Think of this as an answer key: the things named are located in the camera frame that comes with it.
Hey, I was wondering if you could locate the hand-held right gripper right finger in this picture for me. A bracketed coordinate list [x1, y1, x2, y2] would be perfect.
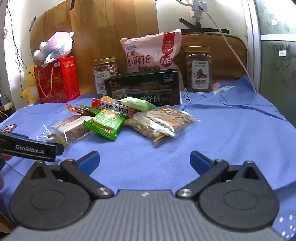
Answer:
[175, 150, 267, 199]

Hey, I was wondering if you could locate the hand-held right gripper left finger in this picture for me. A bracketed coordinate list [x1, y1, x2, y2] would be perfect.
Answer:
[23, 150, 114, 199]

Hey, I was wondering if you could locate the clear packet dark bar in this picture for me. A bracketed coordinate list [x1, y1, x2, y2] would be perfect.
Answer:
[51, 115, 93, 144]

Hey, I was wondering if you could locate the green snack packet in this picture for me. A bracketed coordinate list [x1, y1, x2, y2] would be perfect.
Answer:
[82, 108, 129, 141]

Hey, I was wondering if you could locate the orange red packet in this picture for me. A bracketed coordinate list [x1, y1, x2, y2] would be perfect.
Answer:
[66, 104, 82, 114]

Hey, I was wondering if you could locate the dark green crinkly packet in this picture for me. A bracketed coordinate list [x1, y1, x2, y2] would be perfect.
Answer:
[77, 104, 100, 117]

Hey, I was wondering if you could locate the clear nut bag yellow label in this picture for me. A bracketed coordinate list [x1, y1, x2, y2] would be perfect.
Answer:
[135, 105, 201, 138]

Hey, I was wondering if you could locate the red white snack packet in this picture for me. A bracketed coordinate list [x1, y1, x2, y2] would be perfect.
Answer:
[91, 98, 139, 119]

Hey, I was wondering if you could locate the clear almond bag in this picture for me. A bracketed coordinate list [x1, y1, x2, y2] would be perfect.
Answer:
[125, 118, 167, 142]

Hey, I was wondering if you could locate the pale green packet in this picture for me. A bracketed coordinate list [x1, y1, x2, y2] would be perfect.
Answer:
[117, 97, 157, 112]

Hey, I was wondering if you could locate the black tin box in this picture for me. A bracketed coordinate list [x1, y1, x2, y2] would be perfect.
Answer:
[105, 69, 181, 107]

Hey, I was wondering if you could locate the person's left hand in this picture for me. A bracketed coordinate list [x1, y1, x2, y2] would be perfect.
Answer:
[0, 153, 13, 192]

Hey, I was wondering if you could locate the small wooden stand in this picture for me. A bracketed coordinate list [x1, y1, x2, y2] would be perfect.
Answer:
[0, 102, 15, 112]

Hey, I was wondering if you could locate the blue printed bed sheet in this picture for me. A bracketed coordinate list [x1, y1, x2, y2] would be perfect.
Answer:
[0, 75, 296, 241]

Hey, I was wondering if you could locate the yellow plush duck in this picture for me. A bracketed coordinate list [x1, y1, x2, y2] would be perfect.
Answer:
[21, 65, 40, 104]

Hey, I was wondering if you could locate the red gift box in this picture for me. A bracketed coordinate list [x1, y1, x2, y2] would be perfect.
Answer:
[33, 56, 81, 104]

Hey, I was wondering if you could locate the cashew jar gold lid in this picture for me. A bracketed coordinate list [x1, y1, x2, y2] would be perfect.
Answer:
[93, 57, 119, 98]

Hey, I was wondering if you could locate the pecan jar gold lid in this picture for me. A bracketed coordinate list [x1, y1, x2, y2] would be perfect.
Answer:
[185, 46, 213, 93]

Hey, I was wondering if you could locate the pink blue plush toy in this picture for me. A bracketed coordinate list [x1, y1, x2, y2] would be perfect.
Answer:
[33, 31, 75, 65]

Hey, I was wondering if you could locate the frosted glass door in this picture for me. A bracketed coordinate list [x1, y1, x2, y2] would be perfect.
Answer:
[253, 0, 296, 130]

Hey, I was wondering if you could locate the pink snack bag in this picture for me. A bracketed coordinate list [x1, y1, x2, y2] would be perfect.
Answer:
[120, 29, 183, 91]

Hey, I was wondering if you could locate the wooden board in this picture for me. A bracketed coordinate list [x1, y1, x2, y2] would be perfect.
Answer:
[30, 0, 160, 94]

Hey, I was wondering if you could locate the white charging cable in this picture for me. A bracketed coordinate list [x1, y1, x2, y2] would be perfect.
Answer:
[200, 0, 258, 93]

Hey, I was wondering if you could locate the white wall charger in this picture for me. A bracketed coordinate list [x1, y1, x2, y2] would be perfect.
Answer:
[190, 0, 205, 20]

